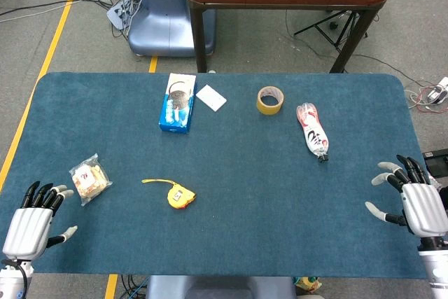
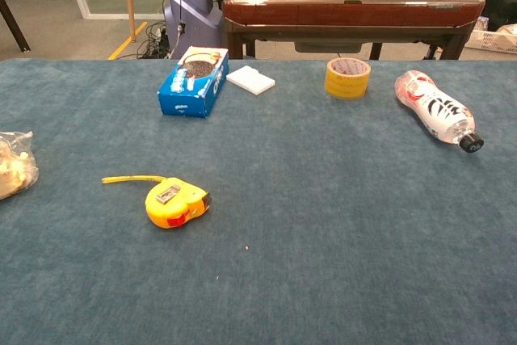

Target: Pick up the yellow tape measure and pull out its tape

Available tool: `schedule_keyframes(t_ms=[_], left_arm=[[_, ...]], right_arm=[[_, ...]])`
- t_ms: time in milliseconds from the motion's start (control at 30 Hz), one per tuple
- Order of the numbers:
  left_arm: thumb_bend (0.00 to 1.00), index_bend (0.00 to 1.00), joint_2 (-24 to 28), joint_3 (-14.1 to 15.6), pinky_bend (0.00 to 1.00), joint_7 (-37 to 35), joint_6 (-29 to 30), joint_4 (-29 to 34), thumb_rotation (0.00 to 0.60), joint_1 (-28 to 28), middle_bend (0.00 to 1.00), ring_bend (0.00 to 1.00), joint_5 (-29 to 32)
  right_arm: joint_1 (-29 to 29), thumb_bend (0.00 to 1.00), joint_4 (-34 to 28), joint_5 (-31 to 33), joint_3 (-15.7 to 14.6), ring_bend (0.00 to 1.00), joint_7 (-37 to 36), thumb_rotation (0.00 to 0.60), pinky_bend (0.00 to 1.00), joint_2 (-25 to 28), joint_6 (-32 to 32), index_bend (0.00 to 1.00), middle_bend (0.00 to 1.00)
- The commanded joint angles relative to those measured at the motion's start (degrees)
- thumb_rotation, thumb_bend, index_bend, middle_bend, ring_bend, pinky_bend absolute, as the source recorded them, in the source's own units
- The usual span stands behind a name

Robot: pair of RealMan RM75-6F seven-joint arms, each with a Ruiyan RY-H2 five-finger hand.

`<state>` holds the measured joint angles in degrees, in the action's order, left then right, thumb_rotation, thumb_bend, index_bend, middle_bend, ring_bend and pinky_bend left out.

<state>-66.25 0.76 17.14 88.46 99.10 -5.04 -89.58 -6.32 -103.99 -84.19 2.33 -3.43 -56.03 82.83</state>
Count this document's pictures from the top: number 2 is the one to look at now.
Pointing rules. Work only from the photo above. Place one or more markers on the white flat block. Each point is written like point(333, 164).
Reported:
point(250, 79)

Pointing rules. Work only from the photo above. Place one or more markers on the yellow adhesive tape roll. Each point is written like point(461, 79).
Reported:
point(347, 82)

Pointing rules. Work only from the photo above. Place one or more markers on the blue Oreo cookie box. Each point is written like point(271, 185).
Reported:
point(194, 86)

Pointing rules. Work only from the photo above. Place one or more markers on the white plastic basket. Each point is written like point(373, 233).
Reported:
point(490, 40)

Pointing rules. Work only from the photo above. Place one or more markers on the dark table leg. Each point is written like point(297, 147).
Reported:
point(14, 26)

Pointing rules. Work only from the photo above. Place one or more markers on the yellow tape measure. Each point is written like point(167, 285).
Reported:
point(173, 205)

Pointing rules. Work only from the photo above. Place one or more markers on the purple robot base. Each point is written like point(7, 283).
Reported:
point(194, 9)

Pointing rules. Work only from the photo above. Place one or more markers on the clear plastic drink bottle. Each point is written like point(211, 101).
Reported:
point(438, 108)

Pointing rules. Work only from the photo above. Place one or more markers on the brown mahjong table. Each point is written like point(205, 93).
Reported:
point(347, 9)

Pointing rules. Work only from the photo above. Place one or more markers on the clear plastic snack bag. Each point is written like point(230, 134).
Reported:
point(14, 167)

